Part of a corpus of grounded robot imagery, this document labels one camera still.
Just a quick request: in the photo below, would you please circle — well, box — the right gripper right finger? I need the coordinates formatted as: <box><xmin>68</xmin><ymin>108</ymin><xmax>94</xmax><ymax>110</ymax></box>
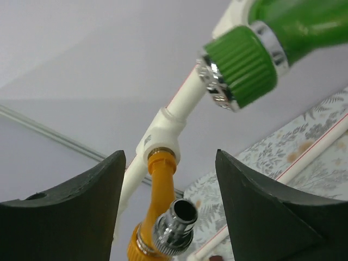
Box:
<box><xmin>215</xmin><ymin>150</ymin><xmax>347</xmax><ymax>261</ymax></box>

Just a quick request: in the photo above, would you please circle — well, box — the aluminium frame profile left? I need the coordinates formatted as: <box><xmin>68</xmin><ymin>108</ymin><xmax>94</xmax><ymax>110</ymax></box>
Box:
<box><xmin>0</xmin><ymin>104</ymin><xmax>184</xmax><ymax>196</ymax></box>

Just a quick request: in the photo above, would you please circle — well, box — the green water faucet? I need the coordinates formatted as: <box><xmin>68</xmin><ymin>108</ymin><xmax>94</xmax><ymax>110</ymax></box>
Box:
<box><xmin>196</xmin><ymin>1</ymin><xmax>347</xmax><ymax>111</ymax></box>

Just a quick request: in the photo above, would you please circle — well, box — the floral patterned table mat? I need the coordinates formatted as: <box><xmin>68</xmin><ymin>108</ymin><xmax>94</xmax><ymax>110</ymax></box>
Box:
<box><xmin>176</xmin><ymin>89</ymin><xmax>347</xmax><ymax>260</ymax></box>

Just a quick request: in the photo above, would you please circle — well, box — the white PVC pipe frame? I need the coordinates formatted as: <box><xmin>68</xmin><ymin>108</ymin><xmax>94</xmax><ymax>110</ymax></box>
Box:
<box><xmin>113</xmin><ymin>0</ymin><xmax>348</xmax><ymax>261</ymax></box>

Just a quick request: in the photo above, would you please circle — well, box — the brown water faucet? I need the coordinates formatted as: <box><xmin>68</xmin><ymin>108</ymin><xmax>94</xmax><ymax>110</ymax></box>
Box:
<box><xmin>209</xmin><ymin>254</ymin><xmax>223</xmax><ymax>261</ymax></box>

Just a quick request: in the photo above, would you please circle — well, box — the orange water faucet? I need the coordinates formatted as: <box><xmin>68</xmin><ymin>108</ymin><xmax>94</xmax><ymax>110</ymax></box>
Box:
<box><xmin>127</xmin><ymin>147</ymin><xmax>198</xmax><ymax>261</ymax></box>

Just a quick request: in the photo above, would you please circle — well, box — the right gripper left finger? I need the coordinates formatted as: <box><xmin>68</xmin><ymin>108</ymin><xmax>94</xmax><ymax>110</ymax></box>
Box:
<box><xmin>1</xmin><ymin>150</ymin><xmax>126</xmax><ymax>260</ymax></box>

